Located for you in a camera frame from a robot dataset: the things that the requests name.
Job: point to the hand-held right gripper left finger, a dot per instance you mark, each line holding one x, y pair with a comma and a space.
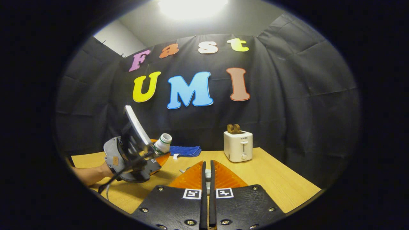
204, 207

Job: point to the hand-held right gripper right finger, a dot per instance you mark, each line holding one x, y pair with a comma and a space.
212, 207

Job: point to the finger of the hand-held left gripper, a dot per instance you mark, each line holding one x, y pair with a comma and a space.
155, 166
153, 141

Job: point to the white plastic water bottle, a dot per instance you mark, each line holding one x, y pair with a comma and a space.
163, 143

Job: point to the blue folded cloth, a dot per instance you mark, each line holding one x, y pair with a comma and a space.
185, 150

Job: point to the white toaster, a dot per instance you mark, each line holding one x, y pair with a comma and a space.
238, 147

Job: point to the black backdrop cloth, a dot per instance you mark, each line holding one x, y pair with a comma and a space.
287, 111

